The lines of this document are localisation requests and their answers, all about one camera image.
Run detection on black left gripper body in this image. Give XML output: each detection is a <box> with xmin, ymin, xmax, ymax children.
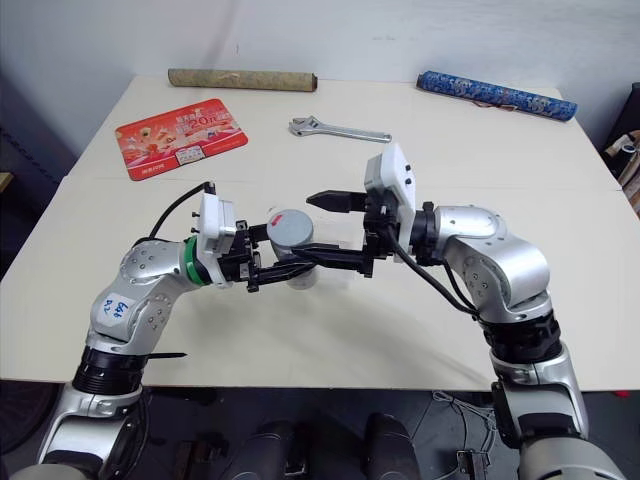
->
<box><xmin>218</xmin><ymin>218</ymin><xmax>270</xmax><ymax>295</ymax></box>

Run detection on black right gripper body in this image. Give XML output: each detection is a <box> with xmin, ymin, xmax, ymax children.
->
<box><xmin>358</xmin><ymin>191</ymin><xmax>397</xmax><ymax>280</ymax></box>

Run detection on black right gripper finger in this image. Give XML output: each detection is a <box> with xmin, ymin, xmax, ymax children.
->
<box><xmin>305</xmin><ymin>189</ymin><xmax>370</xmax><ymax>215</ymax></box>
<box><xmin>291</xmin><ymin>243</ymin><xmax>375</xmax><ymax>277</ymax></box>

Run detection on clear plastic jar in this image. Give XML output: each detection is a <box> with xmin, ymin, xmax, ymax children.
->
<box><xmin>272</xmin><ymin>244</ymin><xmax>317</xmax><ymax>293</ymax></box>

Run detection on grey jar lid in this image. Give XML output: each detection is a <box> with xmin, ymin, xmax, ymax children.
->
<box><xmin>266</xmin><ymin>206</ymin><xmax>315</xmax><ymax>250</ymax></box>

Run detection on silver adjustable wrench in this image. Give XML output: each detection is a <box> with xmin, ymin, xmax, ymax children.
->
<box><xmin>287</xmin><ymin>115</ymin><xmax>393</xmax><ymax>145</ymax></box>

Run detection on black zip tie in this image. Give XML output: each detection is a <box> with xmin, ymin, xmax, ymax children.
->
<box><xmin>142</xmin><ymin>351</ymin><xmax>189</xmax><ymax>365</ymax></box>

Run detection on red printed mouse pad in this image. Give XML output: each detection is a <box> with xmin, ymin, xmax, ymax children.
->
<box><xmin>114</xmin><ymin>97</ymin><xmax>250</xmax><ymax>182</ymax></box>

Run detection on brown patterned roll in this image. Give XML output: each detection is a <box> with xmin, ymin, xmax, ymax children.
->
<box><xmin>167</xmin><ymin>68</ymin><xmax>319</xmax><ymax>94</ymax></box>

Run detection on dark rounded shape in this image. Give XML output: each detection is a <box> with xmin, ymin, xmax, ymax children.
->
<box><xmin>248</xmin><ymin>419</ymin><xmax>312</xmax><ymax>480</ymax></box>
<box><xmin>363</xmin><ymin>411</ymin><xmax>417</xmax><ymax>480</ymax></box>

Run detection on blue patterned roll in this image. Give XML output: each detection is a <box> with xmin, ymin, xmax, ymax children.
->
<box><xmin>416</xmin><ymin>70</ymin><xmax>579</xmax><ymax>123</ymax></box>

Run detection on stacked cardboard and papers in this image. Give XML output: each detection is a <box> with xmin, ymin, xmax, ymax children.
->
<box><xmin>601</xmin><ymin>128</ymin><xmax>640</xmax><ymax>217</ymax></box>

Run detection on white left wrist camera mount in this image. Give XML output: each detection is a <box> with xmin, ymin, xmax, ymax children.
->
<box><xmin>195</xmin><ymin>191</ymin><xmax>238</xmax><ymax>290</ymax></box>

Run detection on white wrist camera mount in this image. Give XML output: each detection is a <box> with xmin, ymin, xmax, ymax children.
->
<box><xmin>363</xmin><ymin>142</ymin><xmax>418</xmax><ymax>264</ymax></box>
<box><xmin>195</xmin><ymin>191</ymin><xmax>238</xmax><ymax>290</ymax></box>

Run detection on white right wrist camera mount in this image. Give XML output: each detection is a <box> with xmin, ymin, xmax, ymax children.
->
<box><xmin>363</xmin><ymin>142</ymin><xmax>418</xmax><ymax>264</ymax></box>

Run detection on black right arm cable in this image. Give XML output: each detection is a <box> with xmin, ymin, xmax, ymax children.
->
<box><xmin>381</xmin><ymin>205</ymin><xmax>484</xmax><ymax>321</ymax></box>

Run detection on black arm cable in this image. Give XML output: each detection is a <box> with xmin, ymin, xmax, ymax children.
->
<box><xmin>381</xmin><ymin>205</ymin><xmax>484</xmax><ymax>321</ymax></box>
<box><xmin>147</xmin><ymin>180</ymin><xmax>218</xmax><ymax>239</ymax></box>

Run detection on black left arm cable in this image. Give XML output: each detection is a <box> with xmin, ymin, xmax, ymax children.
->
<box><xmin>147</xmin><ymin>180</ymin><xmax>218</xmax><ymax>239</ymax></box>

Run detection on thin grey wires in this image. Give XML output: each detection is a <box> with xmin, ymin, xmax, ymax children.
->
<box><xmin>430</xmin><ymin>389</ymin><xmax>497</xmax><ymax>454</ymax></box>

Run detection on small black bracket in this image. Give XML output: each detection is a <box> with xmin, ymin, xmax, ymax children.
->
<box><xmin>455</xmin><ymin>448</ymin><xmax>490</xmax><ymax>480</ymax></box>

